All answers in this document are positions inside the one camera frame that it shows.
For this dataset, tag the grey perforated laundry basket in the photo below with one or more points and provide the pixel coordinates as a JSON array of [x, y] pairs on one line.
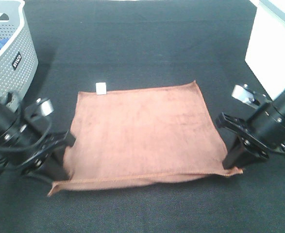
[[18, 60]]

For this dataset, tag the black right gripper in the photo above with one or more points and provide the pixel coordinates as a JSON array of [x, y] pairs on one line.
[[262, 134]]

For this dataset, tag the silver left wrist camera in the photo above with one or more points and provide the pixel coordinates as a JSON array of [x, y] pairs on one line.
[[44, 107]]

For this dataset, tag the white box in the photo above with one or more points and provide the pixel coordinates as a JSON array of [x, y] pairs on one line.
[[265, 54]]

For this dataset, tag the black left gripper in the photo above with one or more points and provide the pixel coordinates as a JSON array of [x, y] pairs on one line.
[[28, 146]]

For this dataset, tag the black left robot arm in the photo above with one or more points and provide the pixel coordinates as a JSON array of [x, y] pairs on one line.
[[26, 144]]

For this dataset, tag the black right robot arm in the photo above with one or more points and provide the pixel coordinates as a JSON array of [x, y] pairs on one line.
[[262, 134]]

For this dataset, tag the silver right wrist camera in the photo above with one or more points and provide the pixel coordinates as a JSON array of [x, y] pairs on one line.
[[248, 96]]

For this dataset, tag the brown microfibre towel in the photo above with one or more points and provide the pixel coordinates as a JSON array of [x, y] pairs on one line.
[[139, 137]]

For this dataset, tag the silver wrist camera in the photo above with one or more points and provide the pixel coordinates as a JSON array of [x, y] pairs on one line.
[[44, 107], [248, 96]]

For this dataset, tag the black table mat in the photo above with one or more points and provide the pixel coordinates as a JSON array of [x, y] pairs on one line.
[[140, 44]]

